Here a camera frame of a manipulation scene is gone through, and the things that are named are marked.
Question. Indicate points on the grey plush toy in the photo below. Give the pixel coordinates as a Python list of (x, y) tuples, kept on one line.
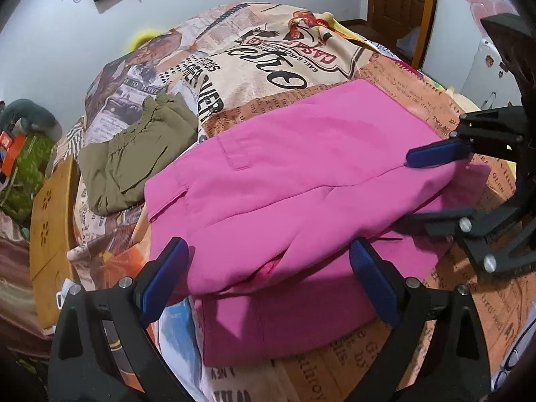
[(29, 113)]

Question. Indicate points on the colourful fleece blanket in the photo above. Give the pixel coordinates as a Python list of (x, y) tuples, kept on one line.
[(456, 96)]

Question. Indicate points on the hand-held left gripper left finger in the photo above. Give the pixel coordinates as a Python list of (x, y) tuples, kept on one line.
[(161, 280)]

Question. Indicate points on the olive green pants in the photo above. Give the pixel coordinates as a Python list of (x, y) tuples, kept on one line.
[(125, 167)]

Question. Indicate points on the yellow plush item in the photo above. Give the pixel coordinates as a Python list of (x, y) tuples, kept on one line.
[(144, 37)]

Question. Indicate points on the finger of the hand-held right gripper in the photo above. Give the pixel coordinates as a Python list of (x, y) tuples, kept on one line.
[(502, 234), (435, 153)]

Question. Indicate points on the white plastic appliance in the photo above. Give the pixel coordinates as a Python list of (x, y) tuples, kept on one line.
[(485, 71)]

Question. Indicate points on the maroon striped bedding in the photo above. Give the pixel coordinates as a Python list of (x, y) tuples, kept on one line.
[(16, 284)]

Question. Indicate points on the orange box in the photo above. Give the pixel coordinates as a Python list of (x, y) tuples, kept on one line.
[(8, 146)]

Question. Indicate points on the newspaper printed blanket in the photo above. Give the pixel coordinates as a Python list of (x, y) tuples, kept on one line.
[(259, 71)]

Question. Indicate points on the green patterned cloth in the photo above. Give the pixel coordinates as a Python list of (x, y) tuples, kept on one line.
[(29, 163)]

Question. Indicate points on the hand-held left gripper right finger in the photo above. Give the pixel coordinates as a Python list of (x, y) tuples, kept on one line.
[(372, 276)]

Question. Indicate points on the brown wooden door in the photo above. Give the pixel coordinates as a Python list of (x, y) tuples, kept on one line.
[(393, 0)]

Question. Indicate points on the pink pants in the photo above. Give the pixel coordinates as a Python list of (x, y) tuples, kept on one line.
[(293, 155)]

